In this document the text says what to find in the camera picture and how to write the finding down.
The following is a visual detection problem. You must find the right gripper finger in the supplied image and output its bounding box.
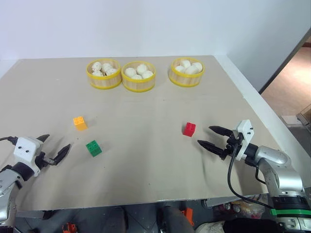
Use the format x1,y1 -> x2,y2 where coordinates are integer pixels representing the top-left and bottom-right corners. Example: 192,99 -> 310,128
208,125 -> 232,137
197,139 -> 225,159

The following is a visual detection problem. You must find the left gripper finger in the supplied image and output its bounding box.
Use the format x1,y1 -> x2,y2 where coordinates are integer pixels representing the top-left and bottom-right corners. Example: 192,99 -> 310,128
52,143 -> 72,166
36,133 -> 51,146

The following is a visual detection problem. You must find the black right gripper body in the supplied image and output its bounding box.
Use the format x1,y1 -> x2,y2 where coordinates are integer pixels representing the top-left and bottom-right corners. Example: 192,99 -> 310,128
221,130 -> 244,161

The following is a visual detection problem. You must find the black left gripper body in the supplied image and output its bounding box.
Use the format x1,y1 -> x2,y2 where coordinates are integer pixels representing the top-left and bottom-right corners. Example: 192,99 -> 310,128
35,151 -> 55,173

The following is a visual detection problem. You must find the red toy brick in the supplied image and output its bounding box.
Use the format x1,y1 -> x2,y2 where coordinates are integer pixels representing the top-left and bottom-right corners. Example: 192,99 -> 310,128
182,122 -> 197,137

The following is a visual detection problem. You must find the green toy brick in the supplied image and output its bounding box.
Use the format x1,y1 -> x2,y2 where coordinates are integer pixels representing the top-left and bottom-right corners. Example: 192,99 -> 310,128
85,139 -> 103,158

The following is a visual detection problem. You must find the orange toy brick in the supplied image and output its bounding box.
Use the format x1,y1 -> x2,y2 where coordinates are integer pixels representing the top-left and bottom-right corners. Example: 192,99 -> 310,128
73,116 -> 88,132

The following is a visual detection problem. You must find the bamboo steamer with yellow rims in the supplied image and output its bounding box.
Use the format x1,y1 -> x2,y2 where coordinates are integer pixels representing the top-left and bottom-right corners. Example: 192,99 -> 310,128
121,61 -> 156,93
169,57 -> 206,87

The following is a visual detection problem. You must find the bag of colourful items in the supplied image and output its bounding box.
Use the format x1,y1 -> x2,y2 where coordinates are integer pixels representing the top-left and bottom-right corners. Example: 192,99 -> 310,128
213,195 -> 267,219

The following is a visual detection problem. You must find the beige tablecloth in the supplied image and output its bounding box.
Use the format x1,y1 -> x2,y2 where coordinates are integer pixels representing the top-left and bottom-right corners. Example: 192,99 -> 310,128
0,55 -> 287,212

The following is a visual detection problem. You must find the orange plastic part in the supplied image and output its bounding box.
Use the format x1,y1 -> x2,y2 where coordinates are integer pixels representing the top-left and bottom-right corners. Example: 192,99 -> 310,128
62,222 -> 79,233
180,208 -> 195,227

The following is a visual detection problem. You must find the cardboard box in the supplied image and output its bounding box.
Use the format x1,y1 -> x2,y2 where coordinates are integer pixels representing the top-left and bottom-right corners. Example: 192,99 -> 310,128
298,103 -> 311,127

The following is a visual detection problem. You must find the white shoe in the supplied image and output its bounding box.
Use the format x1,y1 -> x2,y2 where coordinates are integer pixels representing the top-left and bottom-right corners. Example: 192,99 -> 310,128
195,221 -> 226,233

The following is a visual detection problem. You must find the dark rounded shape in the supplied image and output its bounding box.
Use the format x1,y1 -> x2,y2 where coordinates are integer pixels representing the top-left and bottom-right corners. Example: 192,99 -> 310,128
158,205 -> 195,233

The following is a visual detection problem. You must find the bamboo steamer with speckled buns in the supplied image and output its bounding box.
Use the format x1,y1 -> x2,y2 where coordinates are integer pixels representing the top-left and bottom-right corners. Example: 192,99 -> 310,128
86,58 -> 122,90

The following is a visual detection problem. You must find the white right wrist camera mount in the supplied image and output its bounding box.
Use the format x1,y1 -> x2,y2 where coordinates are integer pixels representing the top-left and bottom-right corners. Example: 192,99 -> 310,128
232,119 -> 255,161

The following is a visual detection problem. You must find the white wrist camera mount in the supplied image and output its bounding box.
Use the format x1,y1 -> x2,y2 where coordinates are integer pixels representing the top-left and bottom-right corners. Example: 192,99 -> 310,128
232,119 -> 255,161
13,136 -> 46,178

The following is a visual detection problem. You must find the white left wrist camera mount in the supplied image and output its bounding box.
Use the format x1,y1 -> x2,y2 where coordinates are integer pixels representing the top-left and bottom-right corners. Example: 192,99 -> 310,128
13,136 -> 46,178

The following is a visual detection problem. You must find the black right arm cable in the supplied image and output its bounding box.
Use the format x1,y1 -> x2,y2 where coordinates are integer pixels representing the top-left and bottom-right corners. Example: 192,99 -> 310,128
227,135 -> 276,210

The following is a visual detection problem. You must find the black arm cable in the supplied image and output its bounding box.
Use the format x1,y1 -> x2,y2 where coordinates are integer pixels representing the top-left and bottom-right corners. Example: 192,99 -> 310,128
227,135 -> 276,210
0,136 -> 19,147

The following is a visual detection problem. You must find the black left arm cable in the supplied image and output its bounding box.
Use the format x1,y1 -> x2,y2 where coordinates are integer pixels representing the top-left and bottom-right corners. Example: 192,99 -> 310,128
0,136 -> 19,147

